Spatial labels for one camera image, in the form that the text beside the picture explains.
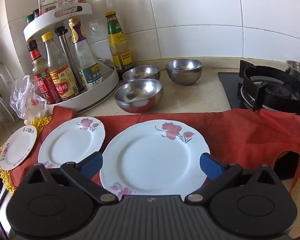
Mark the black burner grate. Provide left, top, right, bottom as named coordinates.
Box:
left=237, top=59, right=300, bottom=112

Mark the stainless steel bowl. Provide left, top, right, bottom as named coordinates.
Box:
left=122, top=65, right=161, bottom=83
left=165, top=58, right=203, bottom=86
left=114, top=78, right=163, bottom=113

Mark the green-label yellow sauce bottle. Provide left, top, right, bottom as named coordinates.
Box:
left=105, top=10, right=133, bottom=80

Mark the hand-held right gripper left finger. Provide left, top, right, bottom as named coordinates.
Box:
left=22, top=152, right=118, bottom=204

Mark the glass pot lid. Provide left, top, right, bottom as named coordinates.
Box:
left=0, top=60, right=17, bottom=105

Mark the small white patterned-rim plate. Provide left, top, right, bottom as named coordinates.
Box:
left=0, top=125, right=38, bottom=170

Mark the small steel basin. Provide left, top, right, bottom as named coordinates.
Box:
left=286, top=60, right=300, bottom=83

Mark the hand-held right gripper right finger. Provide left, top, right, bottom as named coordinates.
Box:
left=184, top=152, right=282, bottom=203

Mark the large white floral plate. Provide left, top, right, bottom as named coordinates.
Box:
left=99, top=119, right=211, bottom=197

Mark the red-cap soy sauce bottle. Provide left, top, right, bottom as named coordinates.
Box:
left=27, top=39, right=56, bottom=105

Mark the medium white floral plate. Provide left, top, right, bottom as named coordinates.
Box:
left=38, top=116, right=106, bottom=169

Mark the red cloth apron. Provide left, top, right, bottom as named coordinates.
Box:
left=9, top=106, right=300, bottom=195

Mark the white two-tier condiment rack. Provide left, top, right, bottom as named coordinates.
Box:
left=23, top=2, right=119, bottom=113

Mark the yellow chenille mat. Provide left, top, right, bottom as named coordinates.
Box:
left=0, top=115, right=53, bottom=194

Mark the purple-label clear sauce bottle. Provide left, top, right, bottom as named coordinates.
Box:
left=68, top=16, right=103, bottom=90

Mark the black glass gas stove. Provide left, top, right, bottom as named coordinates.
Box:
left=218, top=71, right=300, bottom=138

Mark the yellow-cap vinegar bottle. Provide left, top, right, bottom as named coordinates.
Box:
left=41, top=31, right=82, bottom=102

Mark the clear plastic bag red print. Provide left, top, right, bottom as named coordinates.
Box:
left=10, top=74, right=48, bottom=120

